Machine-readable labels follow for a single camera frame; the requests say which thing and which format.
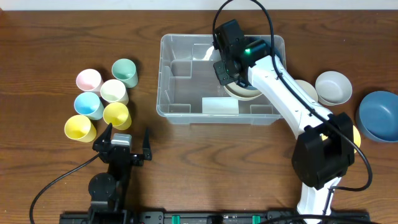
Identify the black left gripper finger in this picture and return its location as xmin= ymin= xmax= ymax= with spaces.
xmin=142 ymin=128 xmax=152 ymax=161
xmin=93 ymin=123 xmax=113 ymax=152

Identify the large cream bowl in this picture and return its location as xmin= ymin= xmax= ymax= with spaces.
xmin=204 ymin=45 xmax=262 ymax=101

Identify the dark blue bowl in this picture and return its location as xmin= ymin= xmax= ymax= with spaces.
xmin=244 ymin=35 xmax=284 ymax=63
xmin=355 ymin=91 xmax=397 ymax=143

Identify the small white bowl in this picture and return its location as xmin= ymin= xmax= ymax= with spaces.
xmin=295 ymin=80 xmax=318 ymax=102

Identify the small grey bowl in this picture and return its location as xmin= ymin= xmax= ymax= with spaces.
xmin=315 ymin=71 xmax=353 ymax=106

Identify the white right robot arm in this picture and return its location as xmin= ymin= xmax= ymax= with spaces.
xmin=159 ymin=20 xmax=356 ymax=223

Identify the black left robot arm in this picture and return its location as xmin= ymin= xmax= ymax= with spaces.
xmin=86 ymin=124 xmax=152 ymax=224

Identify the yellow cup far left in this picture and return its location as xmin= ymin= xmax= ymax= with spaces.
xmin=64 ymin=115 xmax=96 ymax=142

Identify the yellow cup near bin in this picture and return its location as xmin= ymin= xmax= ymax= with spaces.
xmin=103 ymin=102 xmax=132 ymax=131

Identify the light blue cup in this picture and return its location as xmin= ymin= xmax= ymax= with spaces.
xmin=73 ymin=92 xmax=104 ymax=120

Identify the cream white cup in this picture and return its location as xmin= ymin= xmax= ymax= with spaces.
xmin=100 ymin=79 xmax=129 ymax=105

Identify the clear plastic storage bin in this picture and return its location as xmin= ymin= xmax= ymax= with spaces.
xmin=156 ymin=34 xmax=281 ymax=125

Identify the pink cup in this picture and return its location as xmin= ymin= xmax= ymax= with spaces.
xmin=76 ymin=68 xmax=103 ymax=96

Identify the mint green cup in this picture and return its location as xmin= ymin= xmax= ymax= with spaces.
xmin=111 ymin=58 xmax=138 ymax=88

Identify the yellow bowl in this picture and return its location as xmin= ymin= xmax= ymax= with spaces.
xmin=320 ymin=125 xmax=361 ymax=147

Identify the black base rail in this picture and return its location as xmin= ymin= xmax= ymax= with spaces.
xmin=58 ymin=208 xmax=371 ymax=224

